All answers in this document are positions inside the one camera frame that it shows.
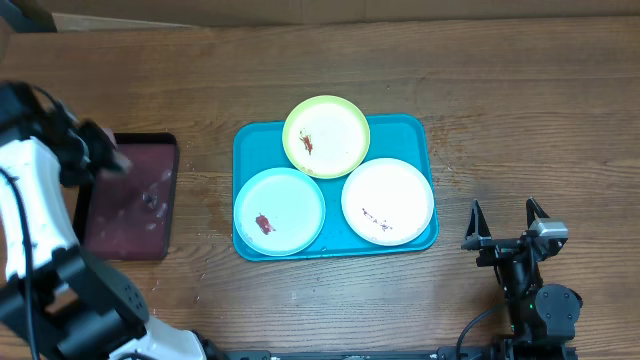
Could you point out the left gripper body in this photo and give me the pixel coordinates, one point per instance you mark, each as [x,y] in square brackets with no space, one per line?
[91,147]

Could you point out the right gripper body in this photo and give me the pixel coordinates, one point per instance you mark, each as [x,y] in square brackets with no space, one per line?
[497,249]

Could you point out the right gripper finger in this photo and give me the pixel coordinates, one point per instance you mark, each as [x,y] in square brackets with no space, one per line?
[478,234]
[534,212]

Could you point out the light blue plate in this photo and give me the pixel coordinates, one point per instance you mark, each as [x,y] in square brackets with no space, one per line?
[279,212]

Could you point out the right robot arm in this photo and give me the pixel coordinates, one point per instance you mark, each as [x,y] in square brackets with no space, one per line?
[542,316]

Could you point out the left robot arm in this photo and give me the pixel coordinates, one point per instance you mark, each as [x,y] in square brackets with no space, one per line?
[63,301]

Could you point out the black tray with red liquid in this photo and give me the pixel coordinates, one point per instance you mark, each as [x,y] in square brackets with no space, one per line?
[128,217]

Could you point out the teal plastic serving tray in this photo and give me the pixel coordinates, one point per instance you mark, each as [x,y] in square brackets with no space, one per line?
[258,147]

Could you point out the white plate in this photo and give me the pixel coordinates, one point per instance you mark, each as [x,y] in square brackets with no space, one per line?
[387,202]

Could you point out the green rimmed plate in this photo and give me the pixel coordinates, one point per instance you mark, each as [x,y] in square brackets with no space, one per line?
[326,136]

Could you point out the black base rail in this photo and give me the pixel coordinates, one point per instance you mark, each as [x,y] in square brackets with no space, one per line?
[442,353]

